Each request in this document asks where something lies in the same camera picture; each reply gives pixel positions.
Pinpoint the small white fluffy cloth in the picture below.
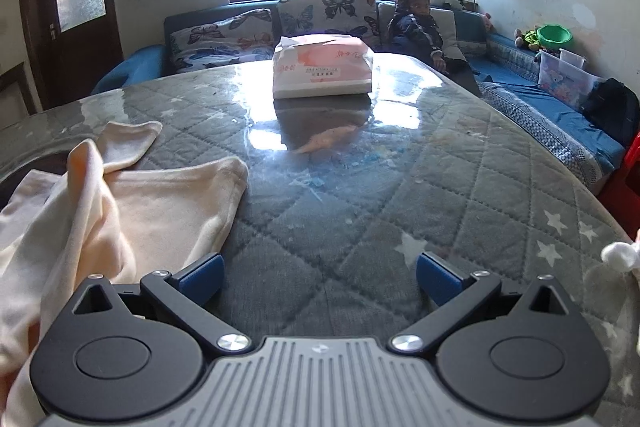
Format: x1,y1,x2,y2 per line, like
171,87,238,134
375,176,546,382
600,229,640,278

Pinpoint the blue sofa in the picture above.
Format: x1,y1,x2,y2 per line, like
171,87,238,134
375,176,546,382
92,0,628,195

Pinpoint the dark wooden glass door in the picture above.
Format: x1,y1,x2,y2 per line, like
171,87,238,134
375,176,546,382
17,0,123,108

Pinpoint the red plastic stool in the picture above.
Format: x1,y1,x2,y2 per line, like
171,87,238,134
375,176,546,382
597,132,640,228

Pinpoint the cream knit garment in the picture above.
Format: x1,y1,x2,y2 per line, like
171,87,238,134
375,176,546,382
0,121,249,427

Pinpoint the green plastic bowl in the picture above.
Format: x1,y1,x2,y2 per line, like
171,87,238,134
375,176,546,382
537,24,573,50

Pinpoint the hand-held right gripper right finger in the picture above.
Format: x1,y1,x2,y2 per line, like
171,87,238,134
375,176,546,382
389,252,568,354

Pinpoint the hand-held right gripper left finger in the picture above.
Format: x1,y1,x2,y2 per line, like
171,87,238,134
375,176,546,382
70,253,254,354

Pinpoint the pink white tissue pack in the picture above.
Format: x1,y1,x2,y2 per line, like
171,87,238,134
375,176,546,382
272,33,375,99

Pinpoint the clear plastic storage box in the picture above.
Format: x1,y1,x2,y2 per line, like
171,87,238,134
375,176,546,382
537,48,608,110

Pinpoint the grey quilted star table cover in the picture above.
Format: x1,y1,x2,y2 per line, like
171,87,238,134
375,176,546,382
0,52,640,427

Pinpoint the grey plain cushion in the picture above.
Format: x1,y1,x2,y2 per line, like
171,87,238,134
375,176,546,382
377,2,463,58

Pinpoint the teal cushion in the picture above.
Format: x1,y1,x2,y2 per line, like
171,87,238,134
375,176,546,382
452,9,488,58

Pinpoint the black backpack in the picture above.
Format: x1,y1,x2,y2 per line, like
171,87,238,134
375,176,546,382
580,78,640,148

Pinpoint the butterfly print cushion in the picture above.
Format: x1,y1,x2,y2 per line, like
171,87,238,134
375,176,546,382
276,0,383,52
170,9,276,75

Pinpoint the green plush toy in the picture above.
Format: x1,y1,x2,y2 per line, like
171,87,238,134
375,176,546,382
515,27,543,52

